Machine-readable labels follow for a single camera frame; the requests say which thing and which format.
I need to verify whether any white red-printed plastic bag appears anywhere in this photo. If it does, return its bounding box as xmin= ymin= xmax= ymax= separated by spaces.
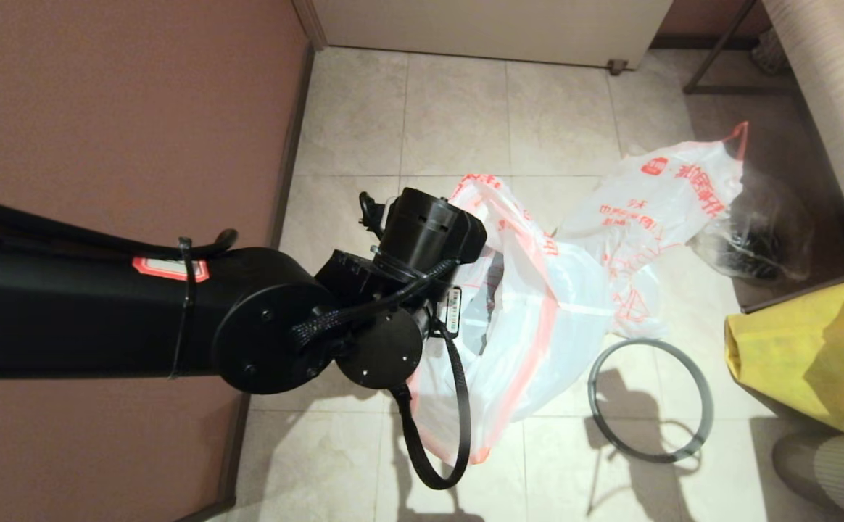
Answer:
xmin=556 ymin=120 xmax=750 ymax=340
xmin=407 ymin=173 xmax=615 ymax=466

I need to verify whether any grey trash can ring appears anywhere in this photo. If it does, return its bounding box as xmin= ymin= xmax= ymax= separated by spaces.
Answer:
xmin=587 ymin=337 xmax=714 ymax=463

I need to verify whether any yellow fabric bag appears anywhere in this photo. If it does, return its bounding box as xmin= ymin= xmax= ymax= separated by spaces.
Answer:
xmin=724 ymin=278 xmax=844 ymax=439

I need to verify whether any clear bag with dark contents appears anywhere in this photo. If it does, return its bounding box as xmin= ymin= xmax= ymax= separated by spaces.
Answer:
xmin=690 ymin=170 xmax=813 ymax=283

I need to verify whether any grey ribbed round object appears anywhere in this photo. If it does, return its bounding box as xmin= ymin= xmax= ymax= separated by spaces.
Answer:
xmin=770 ymin=434 xmax=844 ymax=522

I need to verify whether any white door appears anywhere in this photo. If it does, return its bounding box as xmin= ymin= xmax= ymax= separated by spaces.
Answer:
xmin=312 ymin=0 xmax=675 ymax=72

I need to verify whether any beige striped upholstered seat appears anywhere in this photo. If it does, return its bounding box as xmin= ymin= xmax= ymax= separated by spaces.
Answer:
xmin=759 ymin=0 xmax=844 ymax=263

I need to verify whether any small woven basket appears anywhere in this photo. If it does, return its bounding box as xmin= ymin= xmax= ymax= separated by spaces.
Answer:
xmin=750 ymin=33 xmax=785 ymax=75

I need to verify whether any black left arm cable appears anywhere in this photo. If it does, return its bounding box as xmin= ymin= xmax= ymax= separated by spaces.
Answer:
xmin=0 ymin=190 xmax=473 ymax=491

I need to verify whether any dark furniture frame bar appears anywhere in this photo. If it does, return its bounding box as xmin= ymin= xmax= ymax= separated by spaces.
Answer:
xmin=741 ymin=265 xmax=844 ymax=316

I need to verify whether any dark metal furniture frame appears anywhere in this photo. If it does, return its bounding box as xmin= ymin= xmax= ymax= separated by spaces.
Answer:
xmin=682 ymin=0 xmax=793 ymax=96

